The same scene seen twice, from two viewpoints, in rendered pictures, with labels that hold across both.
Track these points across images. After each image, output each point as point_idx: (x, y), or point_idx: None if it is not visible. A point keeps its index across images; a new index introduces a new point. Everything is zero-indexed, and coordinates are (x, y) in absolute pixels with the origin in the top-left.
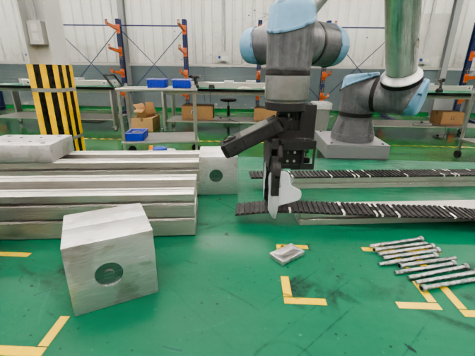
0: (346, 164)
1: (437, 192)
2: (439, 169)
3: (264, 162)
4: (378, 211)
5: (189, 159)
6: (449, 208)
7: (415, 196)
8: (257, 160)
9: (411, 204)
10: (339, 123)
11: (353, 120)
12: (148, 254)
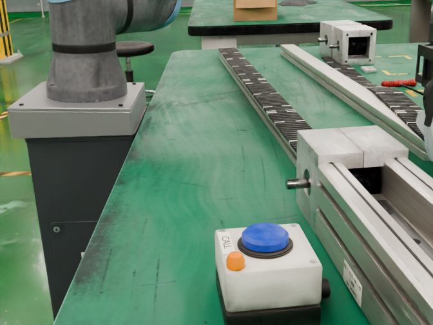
0: (177, 126)
1: (287, 100)
2: (247, 81)
3: (432, 102)
4: (417, 111)
5: (410, 165)
6: (382, 91)
7: (307, 109)
8: (146, 186)
9: (376, 102)
10: (93, 69)
11: (111, 55)
12: None
